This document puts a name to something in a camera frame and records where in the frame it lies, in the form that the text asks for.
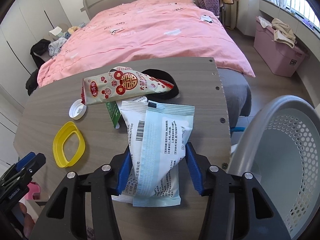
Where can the yellow plush toy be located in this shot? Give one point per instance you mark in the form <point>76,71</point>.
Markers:
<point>73,29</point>

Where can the left hand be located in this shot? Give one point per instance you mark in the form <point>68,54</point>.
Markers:
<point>28,221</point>

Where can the green paper packet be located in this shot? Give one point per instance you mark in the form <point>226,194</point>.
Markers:
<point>114,113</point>

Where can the black hair band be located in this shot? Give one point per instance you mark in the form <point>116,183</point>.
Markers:
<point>166,80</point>

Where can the red patterned snack bag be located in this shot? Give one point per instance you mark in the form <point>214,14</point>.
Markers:
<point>118,84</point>

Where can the pink duvet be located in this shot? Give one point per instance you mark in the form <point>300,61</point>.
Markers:
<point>145,29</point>

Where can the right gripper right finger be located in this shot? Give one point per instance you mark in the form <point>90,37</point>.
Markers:
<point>237,207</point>

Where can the white blue wet-wipe pack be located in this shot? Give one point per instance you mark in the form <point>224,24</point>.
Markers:
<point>157,135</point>

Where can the beige clothes on box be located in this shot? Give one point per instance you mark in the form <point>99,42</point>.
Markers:
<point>282,32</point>

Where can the pink storage box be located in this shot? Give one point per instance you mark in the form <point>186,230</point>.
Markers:
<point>280,58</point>

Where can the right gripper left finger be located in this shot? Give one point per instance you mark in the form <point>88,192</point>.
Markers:
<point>64,215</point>

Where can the grey perforated trash basket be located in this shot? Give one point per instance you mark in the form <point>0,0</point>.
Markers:
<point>280,147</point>

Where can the white plastic bottle cap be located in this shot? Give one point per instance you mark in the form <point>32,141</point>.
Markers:
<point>77,110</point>

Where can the black clothes pile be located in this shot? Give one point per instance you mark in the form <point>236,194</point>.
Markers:
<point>36,51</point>

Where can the grey mattress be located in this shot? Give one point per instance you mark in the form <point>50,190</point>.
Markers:
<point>238,94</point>

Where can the light blue crumpled clothes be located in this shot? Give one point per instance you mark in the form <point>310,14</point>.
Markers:
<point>55,47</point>

